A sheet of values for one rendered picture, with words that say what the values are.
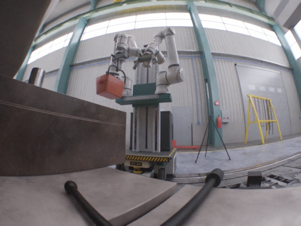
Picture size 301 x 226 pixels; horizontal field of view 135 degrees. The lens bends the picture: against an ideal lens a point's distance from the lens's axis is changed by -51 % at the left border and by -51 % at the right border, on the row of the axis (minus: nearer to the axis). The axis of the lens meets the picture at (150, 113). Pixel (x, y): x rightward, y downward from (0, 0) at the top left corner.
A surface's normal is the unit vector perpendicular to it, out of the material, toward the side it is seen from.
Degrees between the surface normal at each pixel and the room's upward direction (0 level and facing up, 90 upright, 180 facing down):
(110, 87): 97
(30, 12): 180
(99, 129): 90
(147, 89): 90
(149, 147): 90
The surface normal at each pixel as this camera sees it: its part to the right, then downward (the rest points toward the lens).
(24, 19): -0.01, 0.98
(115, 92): 0.88, 0.04
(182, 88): -0.12, -0.18
